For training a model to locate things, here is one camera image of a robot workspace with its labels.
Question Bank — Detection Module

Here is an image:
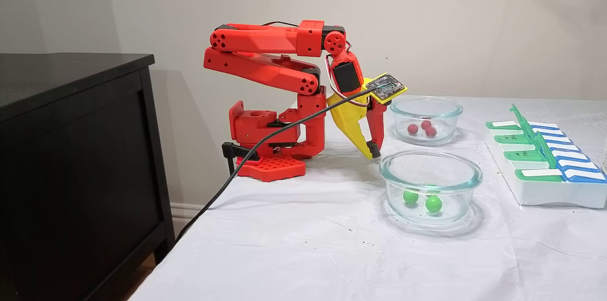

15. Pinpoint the weekly pill organizer box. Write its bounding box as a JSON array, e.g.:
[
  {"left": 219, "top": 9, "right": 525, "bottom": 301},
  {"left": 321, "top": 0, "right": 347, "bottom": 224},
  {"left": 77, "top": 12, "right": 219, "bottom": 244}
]
[{"left": 485, "top": 104, "right": 607, "bottom": 209}]

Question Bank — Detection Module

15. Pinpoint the glass bowl for green candies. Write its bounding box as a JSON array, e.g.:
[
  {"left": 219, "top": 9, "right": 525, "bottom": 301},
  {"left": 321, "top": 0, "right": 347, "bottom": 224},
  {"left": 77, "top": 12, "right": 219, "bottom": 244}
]
[{"left": 379, "top": 150, "right": 483, "bottom": 226}]

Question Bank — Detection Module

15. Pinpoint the glass bowl for red candies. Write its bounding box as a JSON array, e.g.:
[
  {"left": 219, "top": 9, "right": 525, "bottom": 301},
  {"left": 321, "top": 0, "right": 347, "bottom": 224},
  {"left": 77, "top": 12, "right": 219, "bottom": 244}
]
[{"left": 390, "top": 96, "right": 463, "bottom": 146}]

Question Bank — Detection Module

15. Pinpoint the black table clamp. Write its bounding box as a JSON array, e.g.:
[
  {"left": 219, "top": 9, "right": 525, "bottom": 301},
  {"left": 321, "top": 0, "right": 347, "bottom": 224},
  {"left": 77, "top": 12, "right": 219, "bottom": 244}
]
[{"left": 221, "top": 142, "right": 260, "bottom": 178}]

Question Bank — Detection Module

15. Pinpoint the white tablecloth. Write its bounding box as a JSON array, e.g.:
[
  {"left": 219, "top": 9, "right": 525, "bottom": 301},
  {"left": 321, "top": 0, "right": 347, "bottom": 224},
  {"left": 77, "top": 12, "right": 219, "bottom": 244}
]
[{"left": 130, "top": 94, "right": 607, "bottom": 301}]

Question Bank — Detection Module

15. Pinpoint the black wooden cabinet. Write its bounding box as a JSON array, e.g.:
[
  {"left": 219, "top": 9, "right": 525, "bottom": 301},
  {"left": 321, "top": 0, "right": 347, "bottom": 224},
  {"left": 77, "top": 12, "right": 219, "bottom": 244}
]
[{"left": 0, "top": 53, "right": 176, "bottom": 301}]

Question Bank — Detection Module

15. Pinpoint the camera board on yellow mount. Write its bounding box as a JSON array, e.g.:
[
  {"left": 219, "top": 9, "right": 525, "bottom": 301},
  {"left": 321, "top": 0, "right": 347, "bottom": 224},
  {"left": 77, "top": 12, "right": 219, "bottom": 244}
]
[{"left": 364, "top": 73, "right": 408, "bottom": 105}]

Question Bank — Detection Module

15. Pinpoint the black camera cable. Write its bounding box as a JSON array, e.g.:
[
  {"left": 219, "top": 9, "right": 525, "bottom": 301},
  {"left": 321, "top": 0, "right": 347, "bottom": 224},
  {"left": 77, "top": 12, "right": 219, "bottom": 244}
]
[{"left": 175, "top": 84, "right": 383, "bottom": 244}]

